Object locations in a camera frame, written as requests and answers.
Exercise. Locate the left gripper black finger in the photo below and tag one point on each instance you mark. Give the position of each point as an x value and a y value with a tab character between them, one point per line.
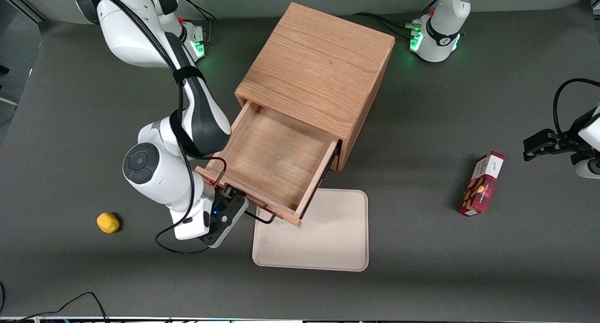
532	153
541	139

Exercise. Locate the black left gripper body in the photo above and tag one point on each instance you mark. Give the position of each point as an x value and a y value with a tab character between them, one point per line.
565	140

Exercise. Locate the light wooden drawer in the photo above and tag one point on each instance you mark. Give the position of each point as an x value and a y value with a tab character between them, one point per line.
276	159

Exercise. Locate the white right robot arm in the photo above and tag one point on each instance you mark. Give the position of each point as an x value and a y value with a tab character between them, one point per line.
140	41

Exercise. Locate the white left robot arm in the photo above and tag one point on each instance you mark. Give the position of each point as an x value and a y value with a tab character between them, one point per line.
440	32

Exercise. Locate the light wooden drawer cabinet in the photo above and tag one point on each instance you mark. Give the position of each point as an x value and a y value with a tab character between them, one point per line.
318	65

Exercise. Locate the red cookie box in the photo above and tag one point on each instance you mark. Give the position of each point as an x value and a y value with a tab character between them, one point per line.
483	184

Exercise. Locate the beige rectangular tray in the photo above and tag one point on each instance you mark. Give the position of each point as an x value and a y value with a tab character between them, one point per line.
328	238

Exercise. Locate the yellow lemon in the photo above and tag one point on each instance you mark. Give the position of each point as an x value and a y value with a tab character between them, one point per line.
108	222

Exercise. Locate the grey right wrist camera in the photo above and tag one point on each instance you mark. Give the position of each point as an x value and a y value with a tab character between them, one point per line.
225	227

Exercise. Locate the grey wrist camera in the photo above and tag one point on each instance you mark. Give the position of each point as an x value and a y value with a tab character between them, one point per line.
225	227
588	169

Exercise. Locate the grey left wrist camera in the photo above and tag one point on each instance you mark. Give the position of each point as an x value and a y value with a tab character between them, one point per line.
588	169

